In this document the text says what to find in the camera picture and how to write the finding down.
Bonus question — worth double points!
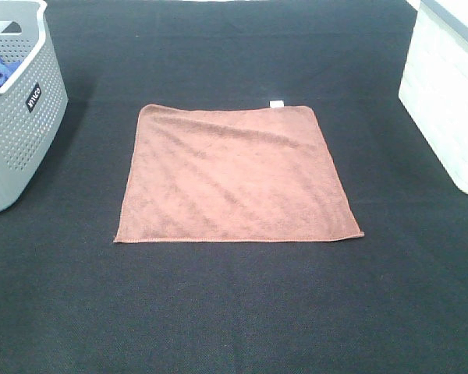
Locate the brown microfiber towel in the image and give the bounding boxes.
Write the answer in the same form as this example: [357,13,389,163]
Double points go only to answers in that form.
[115,104,363,243]

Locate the grey perforated laundry basket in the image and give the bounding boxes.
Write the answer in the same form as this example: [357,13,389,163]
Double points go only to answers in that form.
[0,1,68,212]

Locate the white plastic basket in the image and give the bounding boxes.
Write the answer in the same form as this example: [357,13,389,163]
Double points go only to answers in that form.
[399,1,468,194]

